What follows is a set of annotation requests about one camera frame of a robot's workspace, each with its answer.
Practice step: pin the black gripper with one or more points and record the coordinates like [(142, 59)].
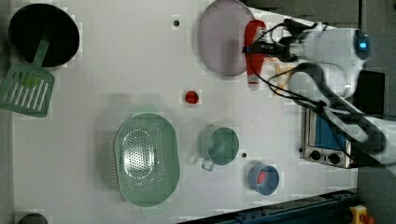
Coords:
[(280, 49)]

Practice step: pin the red plush ketchup bottle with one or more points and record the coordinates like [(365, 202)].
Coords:
[(254, 61)]

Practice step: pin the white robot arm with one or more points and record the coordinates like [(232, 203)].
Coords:
[(328, 66)]

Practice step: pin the grey round plate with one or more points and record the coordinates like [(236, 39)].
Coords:
[(221, 35)]

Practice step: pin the yellow banana peel toy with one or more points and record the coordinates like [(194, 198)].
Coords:
[(282, 76)]

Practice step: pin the green mug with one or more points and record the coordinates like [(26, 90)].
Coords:
[(217, 146)]

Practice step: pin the red strawberry toy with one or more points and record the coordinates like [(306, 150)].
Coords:
[(261, 177)]

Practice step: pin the blue bowl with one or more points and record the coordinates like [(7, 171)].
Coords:
[(269, 185)]

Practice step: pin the green perforated colander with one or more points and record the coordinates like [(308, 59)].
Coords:
[(147, 159)]

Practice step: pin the black pot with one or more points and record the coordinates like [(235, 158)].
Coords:
[(33, 22)]

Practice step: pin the green slotted spatula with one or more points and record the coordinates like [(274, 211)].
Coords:
[(27, 88)]

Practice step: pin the black cylinder cup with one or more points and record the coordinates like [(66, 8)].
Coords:
[(33, 218)]

